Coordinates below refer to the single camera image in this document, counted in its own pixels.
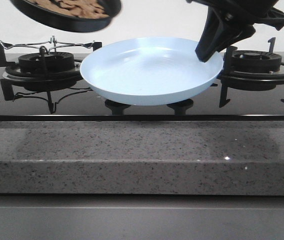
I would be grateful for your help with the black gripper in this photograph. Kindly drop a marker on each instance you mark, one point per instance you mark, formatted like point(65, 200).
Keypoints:
point(230, 21)

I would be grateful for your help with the light blue plate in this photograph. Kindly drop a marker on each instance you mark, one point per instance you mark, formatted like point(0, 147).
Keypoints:
point(149, 71)

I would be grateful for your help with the brown meat pieces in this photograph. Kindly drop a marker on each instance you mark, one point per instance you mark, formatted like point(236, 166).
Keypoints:
point(87, 9)

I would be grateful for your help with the right black gas burner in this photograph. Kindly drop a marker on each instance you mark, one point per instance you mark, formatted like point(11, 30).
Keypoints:
point(251, 61)

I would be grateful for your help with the black gas burner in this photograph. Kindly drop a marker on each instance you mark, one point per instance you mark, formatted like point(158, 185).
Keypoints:
point(251, 61)
point(55, 62)

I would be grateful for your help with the right black pan support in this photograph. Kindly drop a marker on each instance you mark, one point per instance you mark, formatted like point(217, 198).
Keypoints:
point(247, 81)

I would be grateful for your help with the black pan support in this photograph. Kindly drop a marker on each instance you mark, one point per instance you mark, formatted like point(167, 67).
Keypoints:
point(247, 81)
point(13, 70)

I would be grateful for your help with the left black gas burner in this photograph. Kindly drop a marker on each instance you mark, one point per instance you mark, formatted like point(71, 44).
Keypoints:
point(55, 62)

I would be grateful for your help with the left black pan support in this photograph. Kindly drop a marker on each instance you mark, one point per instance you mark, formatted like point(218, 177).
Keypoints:
point(13, 70)

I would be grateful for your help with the black glass cooktop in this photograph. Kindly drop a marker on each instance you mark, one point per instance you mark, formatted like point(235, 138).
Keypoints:
point(75, 102)

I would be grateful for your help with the chrome wire trivet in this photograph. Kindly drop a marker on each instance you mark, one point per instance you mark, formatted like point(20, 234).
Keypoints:
point(51, 45)

